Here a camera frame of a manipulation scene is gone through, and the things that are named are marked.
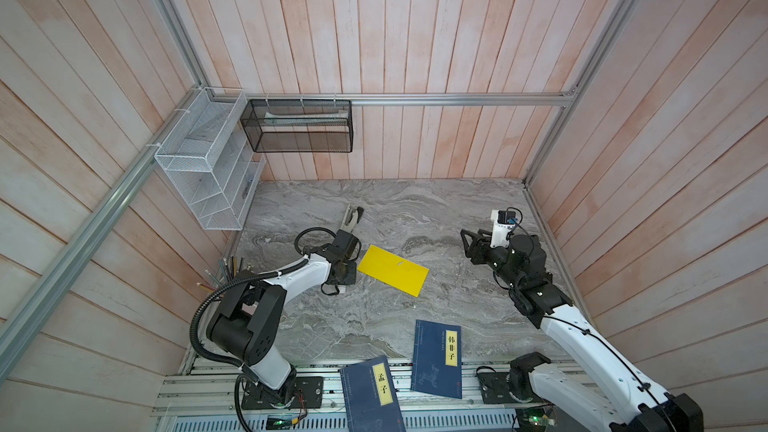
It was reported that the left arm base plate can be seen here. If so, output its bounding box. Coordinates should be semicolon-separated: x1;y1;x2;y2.
241;376;324;411

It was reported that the white wire mesh shelf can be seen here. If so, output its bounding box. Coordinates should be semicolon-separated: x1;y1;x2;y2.
155;87;264;231

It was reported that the aluminium frame rail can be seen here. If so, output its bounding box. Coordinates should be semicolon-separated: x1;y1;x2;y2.
243;92;576;107

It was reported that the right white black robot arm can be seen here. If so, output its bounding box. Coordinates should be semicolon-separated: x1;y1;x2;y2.
460;228;704;431

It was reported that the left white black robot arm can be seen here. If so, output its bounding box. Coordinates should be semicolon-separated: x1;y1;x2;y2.
189;227;361;406

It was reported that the pen holder with pencils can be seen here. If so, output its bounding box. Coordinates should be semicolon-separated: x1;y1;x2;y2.
196;256;244;292

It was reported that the black mesh basket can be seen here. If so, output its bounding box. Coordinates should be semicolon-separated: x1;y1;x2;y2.
240;99;354;154

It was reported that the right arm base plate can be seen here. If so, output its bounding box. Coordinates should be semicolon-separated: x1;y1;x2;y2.
475;365;540;404

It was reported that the yellow envelope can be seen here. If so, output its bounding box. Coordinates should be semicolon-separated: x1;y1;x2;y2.
358;245;429;297

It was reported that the blue book on rail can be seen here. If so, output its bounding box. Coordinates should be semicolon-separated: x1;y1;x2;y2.
340;356;406;432

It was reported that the blue book on table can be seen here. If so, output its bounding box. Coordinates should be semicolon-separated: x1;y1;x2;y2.
411;319;462;399

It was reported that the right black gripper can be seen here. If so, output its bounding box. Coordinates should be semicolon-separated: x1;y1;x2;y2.
461;227;519;291

